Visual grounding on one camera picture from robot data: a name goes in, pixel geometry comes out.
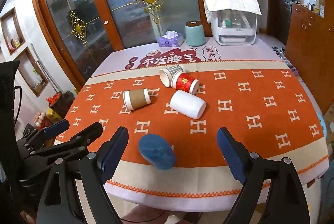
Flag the blue translucent plastic cup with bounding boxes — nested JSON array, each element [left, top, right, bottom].
[[138, 134, 176, 170]]

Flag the brown sleeve paper cup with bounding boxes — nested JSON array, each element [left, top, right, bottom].
[[123, 88, 151, 111]]

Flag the grey checkered paper cup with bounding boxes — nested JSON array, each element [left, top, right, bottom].
[[159, 65, 186, 88]]

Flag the plain white paper cup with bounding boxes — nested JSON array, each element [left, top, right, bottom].
[[170, 90, 207, 119]]

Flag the red paper cup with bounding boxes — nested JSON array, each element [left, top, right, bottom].
[[171, 71, 200, 95]]

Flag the orange H pattern tablecloth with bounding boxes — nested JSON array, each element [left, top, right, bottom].
[[57, 39, 329, 211]]

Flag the purple tissue box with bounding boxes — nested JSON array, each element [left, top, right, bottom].
[[157, 31, 185, 47]]

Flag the brown wooden cabinet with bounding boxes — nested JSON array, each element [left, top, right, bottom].
[[263, 0, 334, 115]]

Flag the teal canister with brown lid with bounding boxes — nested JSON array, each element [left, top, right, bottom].
[[185, 20, 205, 47]]

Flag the white countertop appliance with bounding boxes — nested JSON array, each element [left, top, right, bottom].
[[211, 9, 258, 46]]

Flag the white cloth on appliance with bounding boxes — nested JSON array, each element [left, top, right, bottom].
[[203, 0, 262, 24]]

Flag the black cable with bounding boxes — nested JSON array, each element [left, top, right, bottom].
[[121, 209, 167, 223]]

